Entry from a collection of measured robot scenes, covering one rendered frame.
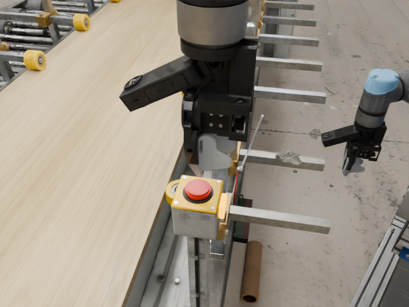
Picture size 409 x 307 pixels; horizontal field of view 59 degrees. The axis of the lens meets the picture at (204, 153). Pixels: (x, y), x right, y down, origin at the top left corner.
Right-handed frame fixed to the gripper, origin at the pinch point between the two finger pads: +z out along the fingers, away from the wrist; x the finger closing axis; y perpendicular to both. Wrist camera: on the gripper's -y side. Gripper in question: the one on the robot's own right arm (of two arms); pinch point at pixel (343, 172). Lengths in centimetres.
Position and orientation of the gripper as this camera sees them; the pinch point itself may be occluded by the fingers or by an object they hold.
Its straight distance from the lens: 126.6
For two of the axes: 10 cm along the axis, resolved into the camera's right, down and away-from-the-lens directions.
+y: 9.8, 1.2, -1.4
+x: 1.9, -6.3, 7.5
